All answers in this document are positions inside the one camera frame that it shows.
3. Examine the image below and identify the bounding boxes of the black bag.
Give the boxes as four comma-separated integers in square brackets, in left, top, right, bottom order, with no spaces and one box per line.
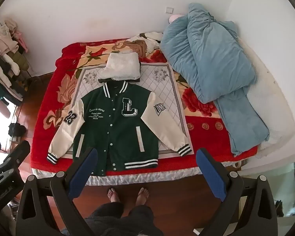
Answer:
[8,123,27,142]

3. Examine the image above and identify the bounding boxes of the person's dark grey pants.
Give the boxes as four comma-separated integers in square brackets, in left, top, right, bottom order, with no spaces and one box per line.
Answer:
[85,201,164,236]

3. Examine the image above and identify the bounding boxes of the person's left foot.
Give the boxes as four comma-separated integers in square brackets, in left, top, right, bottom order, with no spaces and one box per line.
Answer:
[107,187,121,206]

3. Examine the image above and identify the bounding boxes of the folded white fluffy garment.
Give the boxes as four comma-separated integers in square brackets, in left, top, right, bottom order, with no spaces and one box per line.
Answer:
[98,52,141,81]

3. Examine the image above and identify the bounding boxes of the person's foot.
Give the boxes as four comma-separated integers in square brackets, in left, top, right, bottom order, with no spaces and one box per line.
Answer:
[135,187,149,206]
[107,187,121,206]

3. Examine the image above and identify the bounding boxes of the white and black crumpled garment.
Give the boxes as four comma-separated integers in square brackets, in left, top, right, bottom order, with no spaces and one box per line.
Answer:
[130,32,164,53]

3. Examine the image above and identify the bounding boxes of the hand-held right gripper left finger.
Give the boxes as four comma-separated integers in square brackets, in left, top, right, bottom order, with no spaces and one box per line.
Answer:
[16,147,106,236]

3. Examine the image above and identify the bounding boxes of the blue duvet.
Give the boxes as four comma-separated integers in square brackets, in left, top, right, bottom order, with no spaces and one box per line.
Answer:
[160,3,270,156]

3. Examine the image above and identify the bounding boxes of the pink pillow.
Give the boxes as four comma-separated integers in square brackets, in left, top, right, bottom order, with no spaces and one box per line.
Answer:
[168,14,185,25]

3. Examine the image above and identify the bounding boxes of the green and cream varsity jacket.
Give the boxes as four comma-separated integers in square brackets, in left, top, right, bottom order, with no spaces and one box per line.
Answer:
[47,81,193,177]

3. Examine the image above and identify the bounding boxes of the red floral blanket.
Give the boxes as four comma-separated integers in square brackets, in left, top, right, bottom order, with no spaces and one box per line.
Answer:
[30,39,258,175]

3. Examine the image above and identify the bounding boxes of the dark floor object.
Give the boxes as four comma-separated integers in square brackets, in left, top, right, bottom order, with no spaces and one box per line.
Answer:
[274,199,285,217]

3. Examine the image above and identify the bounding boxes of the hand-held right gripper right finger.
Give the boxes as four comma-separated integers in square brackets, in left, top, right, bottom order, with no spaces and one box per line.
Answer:
[194,149,278,236]

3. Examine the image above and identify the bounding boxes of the person's right foot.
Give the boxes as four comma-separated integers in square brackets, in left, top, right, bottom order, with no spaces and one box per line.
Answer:
[135,187,149,206]

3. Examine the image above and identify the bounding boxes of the white quilted grey-bordered mat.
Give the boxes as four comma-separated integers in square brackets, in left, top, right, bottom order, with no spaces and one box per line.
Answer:
[64,63,195,158]

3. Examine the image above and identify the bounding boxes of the row of hanging clothes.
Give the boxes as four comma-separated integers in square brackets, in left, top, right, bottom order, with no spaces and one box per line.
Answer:
[0,17,31,104]

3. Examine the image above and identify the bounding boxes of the white bed sheet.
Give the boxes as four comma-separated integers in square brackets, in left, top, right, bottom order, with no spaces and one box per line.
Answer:
[31,39,295,187]

